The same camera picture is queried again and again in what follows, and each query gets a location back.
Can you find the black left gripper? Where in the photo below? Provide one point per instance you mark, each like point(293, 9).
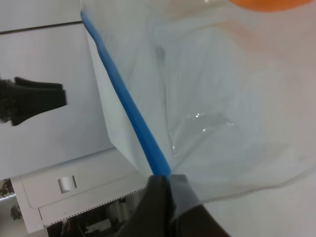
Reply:
point(34, 98)

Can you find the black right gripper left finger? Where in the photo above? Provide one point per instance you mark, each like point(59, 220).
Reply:
point(153, 213)

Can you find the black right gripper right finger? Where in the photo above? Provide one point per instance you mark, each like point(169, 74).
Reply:
point(190, 218)

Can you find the clear zip bag blue seal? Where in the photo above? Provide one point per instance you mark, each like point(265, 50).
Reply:
point(223, 95)

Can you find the orange fruit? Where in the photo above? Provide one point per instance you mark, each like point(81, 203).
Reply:
point(270, 5)

